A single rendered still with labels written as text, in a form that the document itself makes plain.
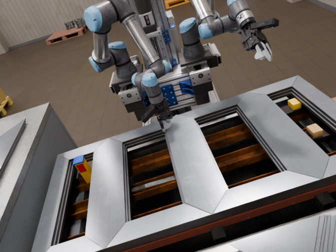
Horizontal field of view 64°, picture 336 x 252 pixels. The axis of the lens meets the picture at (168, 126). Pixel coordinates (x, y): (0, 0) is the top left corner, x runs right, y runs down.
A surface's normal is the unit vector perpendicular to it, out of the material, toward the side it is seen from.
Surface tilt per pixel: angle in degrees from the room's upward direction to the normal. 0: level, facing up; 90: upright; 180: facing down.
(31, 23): 90
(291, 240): 0
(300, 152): 0
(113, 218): 0
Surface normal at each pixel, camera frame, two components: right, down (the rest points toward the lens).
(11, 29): 0.05, 0.58
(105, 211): -0.27, -0.77
